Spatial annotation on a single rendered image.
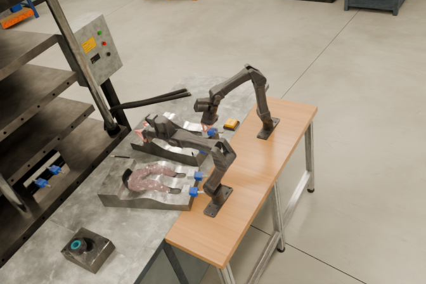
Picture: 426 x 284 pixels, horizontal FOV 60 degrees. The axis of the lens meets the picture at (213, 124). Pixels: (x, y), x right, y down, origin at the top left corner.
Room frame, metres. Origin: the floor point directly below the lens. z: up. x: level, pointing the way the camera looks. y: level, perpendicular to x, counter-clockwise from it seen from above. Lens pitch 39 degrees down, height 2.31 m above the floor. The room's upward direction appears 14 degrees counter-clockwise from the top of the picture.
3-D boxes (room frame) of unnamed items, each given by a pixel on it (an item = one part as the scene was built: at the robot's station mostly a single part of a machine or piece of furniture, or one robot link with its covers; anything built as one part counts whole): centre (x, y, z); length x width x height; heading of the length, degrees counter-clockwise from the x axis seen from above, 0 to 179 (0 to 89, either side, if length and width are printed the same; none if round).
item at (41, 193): (1.82, 1.22, 0.87); 0.50 x 0.27 x 0.17; 52
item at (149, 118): (1.42, 0.28, 1.25); 0.07 x 0.06 x 0.11; 139
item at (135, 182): (1.43, 0.40, 0.90); 0.26 x 0.18 x 0.08; 70
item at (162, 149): (1.76, 0.26, 0.87); 0.50 x 0.26 x 0.14; 52
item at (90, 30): (2.36, 0.68, 0.73); 0.30 x 0.22 x 1.47; 142
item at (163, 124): (1.35, 0.21, 1.24); 0.12 x 0.09 x 0.12; 49
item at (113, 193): (1.43, 0.41, 0.85); 0.50 x 0.26 x 0.11; 70
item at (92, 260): (1.11, 0.73, 0.83); 0.20 x 0.15 x 0.07; 52
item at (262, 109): (1.69, -0.30, 1.05); 0.07 x 0.06 x 0.33; 9
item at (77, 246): (1.11, 0.76, 0.89); 0.08 x 0.08 x 0.04
